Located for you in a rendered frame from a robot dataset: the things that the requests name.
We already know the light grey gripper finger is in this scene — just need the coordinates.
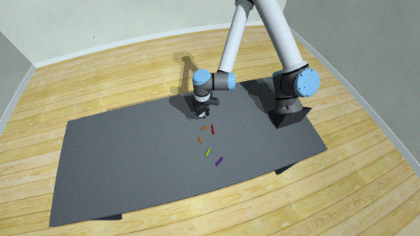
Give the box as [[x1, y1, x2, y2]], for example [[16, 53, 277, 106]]
[[199, 109, 209, 118]]

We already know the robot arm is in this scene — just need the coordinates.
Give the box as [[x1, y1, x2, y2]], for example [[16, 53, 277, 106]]
[[192, 0, 320, 113]]

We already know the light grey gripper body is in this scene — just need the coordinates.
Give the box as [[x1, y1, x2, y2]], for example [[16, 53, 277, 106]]
[[193, 97, 209, 115]]

